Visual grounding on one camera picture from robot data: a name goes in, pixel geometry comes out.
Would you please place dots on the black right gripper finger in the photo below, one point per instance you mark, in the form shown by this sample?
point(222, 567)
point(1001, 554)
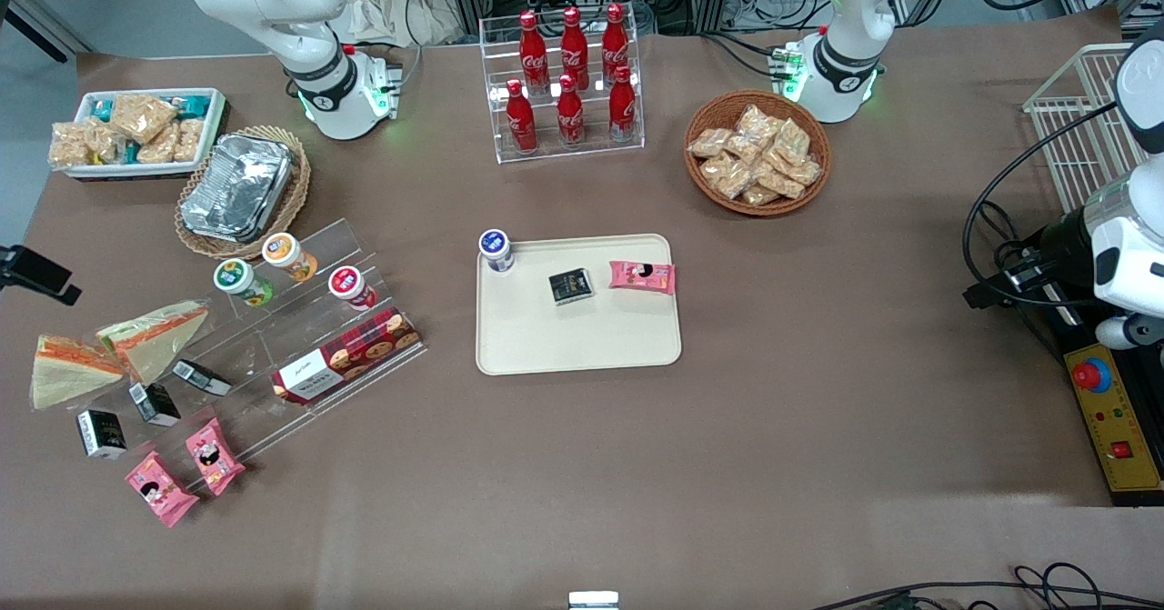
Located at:
point(32, 264)

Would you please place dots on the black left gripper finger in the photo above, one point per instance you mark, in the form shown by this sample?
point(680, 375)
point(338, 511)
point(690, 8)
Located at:
point(1000, 292)
point(1020, 258)

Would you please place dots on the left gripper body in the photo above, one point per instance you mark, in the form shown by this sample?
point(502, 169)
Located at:
point(1064, 240)

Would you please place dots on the triangle sandwich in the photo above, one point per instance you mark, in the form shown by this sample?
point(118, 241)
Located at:
point(68, 375)
point(155, 337)

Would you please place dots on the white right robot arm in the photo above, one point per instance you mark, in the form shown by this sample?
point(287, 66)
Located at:
point(309, 55)

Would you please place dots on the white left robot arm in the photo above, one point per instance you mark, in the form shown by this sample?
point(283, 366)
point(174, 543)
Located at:
point(850, 10)

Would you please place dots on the beige plastic tray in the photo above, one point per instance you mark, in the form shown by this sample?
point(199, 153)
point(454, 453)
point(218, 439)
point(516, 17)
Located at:
point(582, 337)

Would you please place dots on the clear rice cracker pack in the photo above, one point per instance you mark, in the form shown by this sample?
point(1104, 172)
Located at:
point(727, 176)
point(159, 148)
point(780, 182)
point(189, 139)
point(105, 142)
point(69, 145)
point(144, 116)
point(793, 142)
point(760, 195)
point(759, 123)
point(709, 142)
point(805, 172)

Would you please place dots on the teal snack pack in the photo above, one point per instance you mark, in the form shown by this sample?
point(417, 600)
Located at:
point(195, 104)
point(102, 110)

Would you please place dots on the small black snack box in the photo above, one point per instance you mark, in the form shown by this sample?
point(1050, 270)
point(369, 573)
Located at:
point(571, 286)
point(102, 434)
point(202, 377)
point(155, 404)

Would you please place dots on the yellow emergency stop box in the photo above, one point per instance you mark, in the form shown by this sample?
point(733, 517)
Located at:
point(1123, 437)

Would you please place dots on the green lid yogurt cup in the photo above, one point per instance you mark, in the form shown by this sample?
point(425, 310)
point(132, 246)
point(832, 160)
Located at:
point(241, 281)

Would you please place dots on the stacked foil containers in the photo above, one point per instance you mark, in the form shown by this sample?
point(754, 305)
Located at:
point(238, 187)

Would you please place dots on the white plastic bin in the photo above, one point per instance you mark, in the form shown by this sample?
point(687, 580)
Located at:
point(214, 133)

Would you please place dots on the dark slanted pole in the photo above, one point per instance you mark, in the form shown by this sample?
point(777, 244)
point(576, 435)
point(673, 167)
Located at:
point(41, 24)

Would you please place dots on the orange lid yogurt cup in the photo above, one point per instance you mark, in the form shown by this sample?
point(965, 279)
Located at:
point(286, 255)

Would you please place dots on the pink snack packet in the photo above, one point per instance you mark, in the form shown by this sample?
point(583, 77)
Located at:
point(160, 490)
point(642, 276)
point(215, 456)

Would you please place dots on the flat woven wicker basket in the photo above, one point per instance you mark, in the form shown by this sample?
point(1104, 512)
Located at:
point(296, 201)

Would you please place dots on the clear acrylic stepped stand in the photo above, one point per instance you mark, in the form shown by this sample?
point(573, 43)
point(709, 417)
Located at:
point(300, 314)

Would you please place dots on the round brown wicker basket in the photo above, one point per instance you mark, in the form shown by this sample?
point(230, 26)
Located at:
point(705, 187)

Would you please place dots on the red lid yogurt cup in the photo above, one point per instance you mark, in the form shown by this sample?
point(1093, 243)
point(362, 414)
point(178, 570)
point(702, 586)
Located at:
point(350, 286)

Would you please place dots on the red plaid cookie box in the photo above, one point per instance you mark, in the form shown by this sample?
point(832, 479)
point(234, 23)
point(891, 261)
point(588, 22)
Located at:
point(350, 355)

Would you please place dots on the red cola bottle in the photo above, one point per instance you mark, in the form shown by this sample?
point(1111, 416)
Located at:
point(622, 105)
point(521, 119)
point(570, 114)
point(616, 42)
point(574, 46)
point(533, 51)

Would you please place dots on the clear acrylic bottle rack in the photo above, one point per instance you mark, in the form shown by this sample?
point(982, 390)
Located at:
point(591, 151)

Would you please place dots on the blue lid yogurt cup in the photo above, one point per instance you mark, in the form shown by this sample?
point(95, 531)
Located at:
point(496, 249)

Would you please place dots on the small white block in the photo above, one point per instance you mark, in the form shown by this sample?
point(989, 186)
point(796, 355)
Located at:
point(593, 600)

